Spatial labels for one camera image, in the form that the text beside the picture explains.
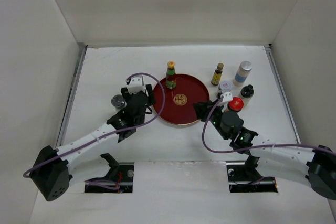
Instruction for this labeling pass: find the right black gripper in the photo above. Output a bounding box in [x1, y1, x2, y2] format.
[193, 99, 229, 140]

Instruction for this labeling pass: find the green label sauce bottle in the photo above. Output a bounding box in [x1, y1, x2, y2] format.
[165, 61, 176, 89]

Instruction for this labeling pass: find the small yellow label bottle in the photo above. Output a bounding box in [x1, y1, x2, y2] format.
[211, 63, 224, 86]

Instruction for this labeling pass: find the white lid spice jar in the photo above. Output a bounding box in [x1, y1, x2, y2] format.
[216, 80, 233, 99]

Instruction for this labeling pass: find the red lid sauce jar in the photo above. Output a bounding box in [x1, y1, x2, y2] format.
[225, 97, 244, 113]

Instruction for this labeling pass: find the salt grinder clear lid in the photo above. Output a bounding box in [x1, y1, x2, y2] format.
[111, 94, 127, 110]

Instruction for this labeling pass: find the black cap round bottle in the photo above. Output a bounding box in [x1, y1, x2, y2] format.
[239, 84, 254, 107]

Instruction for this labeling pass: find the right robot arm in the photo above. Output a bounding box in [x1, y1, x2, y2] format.
[193, 100, 335, 200]

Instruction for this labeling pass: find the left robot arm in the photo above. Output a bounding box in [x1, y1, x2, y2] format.
[29, 84, 155, 201]

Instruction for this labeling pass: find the red round tray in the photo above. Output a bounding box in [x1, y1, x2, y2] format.
[153, 73, 210, 125]

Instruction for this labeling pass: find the tall blue label shaker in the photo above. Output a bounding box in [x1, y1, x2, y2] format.
[233, 61, 252, 87]

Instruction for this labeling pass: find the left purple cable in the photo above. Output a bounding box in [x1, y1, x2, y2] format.
[23, 72, 166, 191]

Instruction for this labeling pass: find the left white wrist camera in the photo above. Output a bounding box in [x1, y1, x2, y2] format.
[126, 75, 145, 94]

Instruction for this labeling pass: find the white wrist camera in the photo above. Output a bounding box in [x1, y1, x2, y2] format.
[126, 75, 145, 94]
[217, 90, 233, 106]

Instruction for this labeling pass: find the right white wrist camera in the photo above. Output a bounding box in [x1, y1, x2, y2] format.
[217, 90, 233, 106]

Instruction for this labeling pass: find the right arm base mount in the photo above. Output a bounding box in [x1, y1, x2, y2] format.
[226, 157, 278, 193]

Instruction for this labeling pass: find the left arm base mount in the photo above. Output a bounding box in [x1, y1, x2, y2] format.
[84, 153, 135, 194]

